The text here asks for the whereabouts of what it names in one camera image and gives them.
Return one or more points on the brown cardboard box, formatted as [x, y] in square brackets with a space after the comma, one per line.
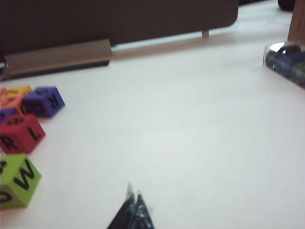
[297, 23]

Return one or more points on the black rounded item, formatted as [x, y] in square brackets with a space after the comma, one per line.
[286, 4]

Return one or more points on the red foam block printed R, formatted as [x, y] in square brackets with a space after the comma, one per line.
[23, 143]

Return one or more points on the brown-grey desk divider panel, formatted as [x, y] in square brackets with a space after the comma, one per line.
[119, 19]

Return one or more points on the metal divider foot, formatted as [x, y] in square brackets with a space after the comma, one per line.
[205, 33]

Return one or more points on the yellow foam letter block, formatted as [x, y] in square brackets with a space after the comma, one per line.
[21, 90]

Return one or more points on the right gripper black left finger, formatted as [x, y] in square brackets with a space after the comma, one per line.
[125, 214]

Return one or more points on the purple foam block printed D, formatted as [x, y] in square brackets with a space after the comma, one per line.
[9, 112]

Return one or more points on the orange foam block printed 7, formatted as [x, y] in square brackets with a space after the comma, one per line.
[12, 103]

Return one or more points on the green foam block printed W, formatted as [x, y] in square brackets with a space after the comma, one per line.
[13, 164]

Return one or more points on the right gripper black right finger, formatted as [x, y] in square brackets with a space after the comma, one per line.
[141, 214]

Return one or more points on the purple foam block printed R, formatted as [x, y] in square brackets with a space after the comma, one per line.
[31, 99]

